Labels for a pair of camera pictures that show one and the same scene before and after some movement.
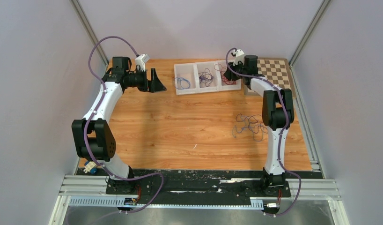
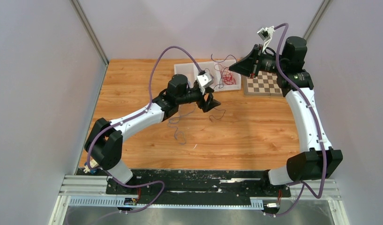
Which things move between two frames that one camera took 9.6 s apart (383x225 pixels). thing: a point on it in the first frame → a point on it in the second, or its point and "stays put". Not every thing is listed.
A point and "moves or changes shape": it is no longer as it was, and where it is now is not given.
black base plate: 185,187 stays put
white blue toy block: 90,167 stays put
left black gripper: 154,85 → 210,103
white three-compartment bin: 202,77 stays put
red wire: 218,67 moves or changes shape
